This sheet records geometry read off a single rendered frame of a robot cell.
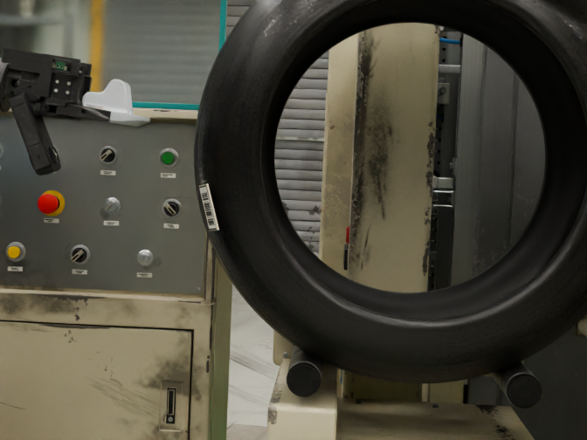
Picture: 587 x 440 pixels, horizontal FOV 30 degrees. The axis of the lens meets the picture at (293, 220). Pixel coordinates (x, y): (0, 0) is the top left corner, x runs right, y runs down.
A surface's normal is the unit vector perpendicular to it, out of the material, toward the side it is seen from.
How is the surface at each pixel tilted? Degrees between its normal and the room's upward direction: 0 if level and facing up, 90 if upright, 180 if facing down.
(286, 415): 90
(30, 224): 90
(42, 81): 90
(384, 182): 90
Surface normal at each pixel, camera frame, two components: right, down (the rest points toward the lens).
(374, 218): -0.04, 0.05
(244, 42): -0.65, -0.36
